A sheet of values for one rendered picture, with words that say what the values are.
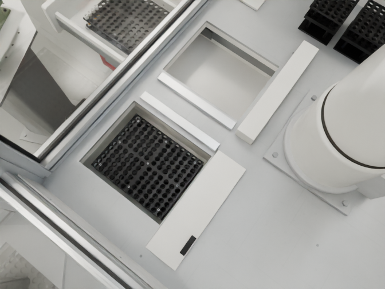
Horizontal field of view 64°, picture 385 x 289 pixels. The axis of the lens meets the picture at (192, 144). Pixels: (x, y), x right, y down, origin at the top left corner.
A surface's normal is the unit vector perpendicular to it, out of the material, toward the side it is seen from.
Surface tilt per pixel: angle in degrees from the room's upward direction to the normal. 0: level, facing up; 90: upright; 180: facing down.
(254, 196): 0
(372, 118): 73
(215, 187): 0
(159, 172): 0
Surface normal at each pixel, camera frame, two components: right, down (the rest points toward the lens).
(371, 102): -0.56, 0.63
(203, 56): 0.04, -0.31
